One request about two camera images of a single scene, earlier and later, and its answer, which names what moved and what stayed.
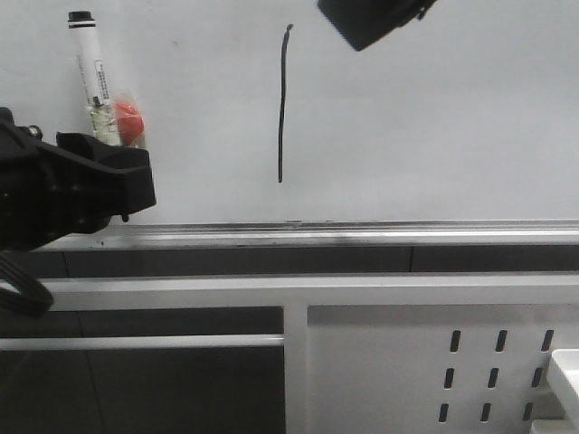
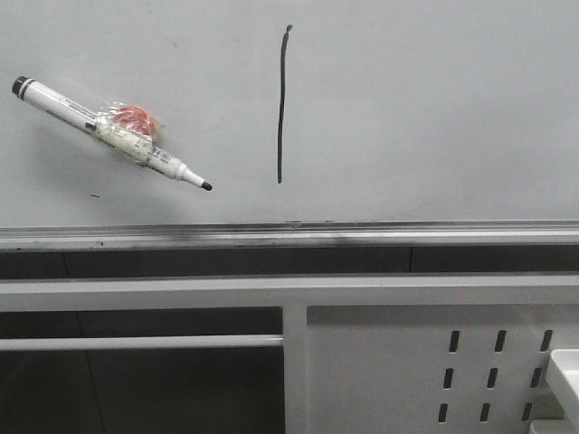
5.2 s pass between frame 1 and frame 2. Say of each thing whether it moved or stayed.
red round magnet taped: moved
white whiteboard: stayed
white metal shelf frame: stayed
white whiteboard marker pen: moved
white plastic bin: stayed
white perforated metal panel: stayed
